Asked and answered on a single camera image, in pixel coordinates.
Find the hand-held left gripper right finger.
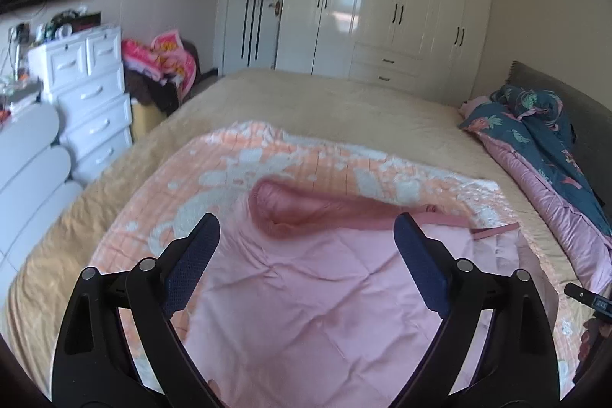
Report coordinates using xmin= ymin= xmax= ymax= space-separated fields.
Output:
xmin=389 ymin=212 xmax=560 ymax=408

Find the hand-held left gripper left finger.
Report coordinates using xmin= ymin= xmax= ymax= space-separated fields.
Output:
xmin=50 ymin=212 xmax=221 ymax=408

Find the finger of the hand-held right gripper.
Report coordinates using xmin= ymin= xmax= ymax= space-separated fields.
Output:
xmin=564 ymin=282 xmax=612 ymax=321

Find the pink garment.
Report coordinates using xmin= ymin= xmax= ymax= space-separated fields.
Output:
xmin=184 ymin=179 xmax=522 ymax=408

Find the dark clothes pile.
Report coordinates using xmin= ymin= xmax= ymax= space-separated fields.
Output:
xmin=125 ymin=68 xmax=185 ymax=117

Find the person's right hand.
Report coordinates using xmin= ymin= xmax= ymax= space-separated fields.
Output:
xmin=578 ymin=319 xmax=602 ymax=362

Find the orange white patterned blanket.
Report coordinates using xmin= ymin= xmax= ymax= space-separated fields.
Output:
xmin=91 ymin=120 xmax=598 ymax=408

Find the yellow storage box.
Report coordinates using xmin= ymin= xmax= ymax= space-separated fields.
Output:
xmin=131 ymin=101 xmax=166 ymax=142

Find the blue pink printed quilt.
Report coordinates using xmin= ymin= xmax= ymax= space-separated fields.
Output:
xmin=459 ymin=84 xmax=612 ymax=294

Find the pink pillow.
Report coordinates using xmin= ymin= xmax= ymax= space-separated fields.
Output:
xmin=460 ymin=97 xmax=494 ymax=113

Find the beige bed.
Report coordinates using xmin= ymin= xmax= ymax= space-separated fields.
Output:
xmin=0 ymin=68 xmax=584 ymax=390

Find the white drawer chest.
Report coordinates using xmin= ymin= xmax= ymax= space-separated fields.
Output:
xmin=28 ymin=24 xmax=133 ymax=186

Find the grey headboard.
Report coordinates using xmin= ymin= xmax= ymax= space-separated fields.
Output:
xmin=507 ymin=60 xmax=612 ymax=179

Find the pink printed blanket pile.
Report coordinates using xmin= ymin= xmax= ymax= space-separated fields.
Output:
xmin=122 ymin=31 xmax=198 ymax=91

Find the white door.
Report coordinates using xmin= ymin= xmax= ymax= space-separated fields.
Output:
xmin=215 ymin=0 xmax=292 ymax=76

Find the desk clutter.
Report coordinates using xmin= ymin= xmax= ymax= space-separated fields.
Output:
xmin=0 ymin=71 xmax=42 ymax=118

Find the dark red box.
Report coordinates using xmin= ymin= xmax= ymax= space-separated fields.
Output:
xmin=72 ymin=11 xmax=102 ymax=32

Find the small items clutter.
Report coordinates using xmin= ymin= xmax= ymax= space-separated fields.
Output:
xmin=36 ymin=10 xmax=73 ymax=42

